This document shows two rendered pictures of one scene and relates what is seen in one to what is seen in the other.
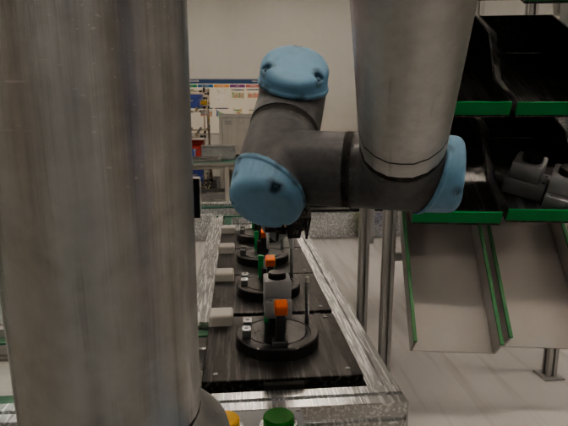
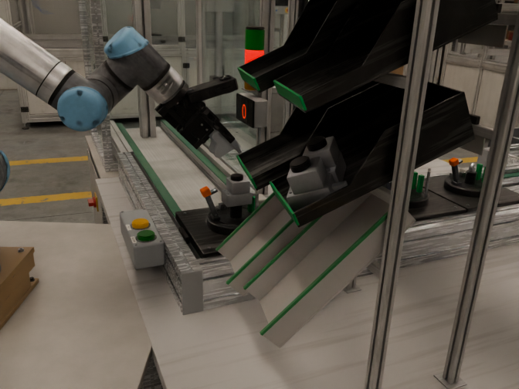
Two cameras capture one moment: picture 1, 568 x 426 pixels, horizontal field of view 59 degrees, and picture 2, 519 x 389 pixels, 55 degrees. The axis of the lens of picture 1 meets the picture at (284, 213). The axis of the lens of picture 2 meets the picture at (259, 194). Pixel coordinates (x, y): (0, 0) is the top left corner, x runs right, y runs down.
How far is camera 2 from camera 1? 1.17 m
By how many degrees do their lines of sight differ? 69
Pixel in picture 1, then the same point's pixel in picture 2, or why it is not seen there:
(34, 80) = not seen: outside the picture
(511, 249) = (342, 242)
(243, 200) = not seen: hidden behind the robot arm
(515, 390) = (318, 377)
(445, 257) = not seen: hidden behind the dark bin
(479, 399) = (287, 353)
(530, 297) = (305, 284)
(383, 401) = (178, 265)
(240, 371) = (191, 218)
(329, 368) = (206, 241)
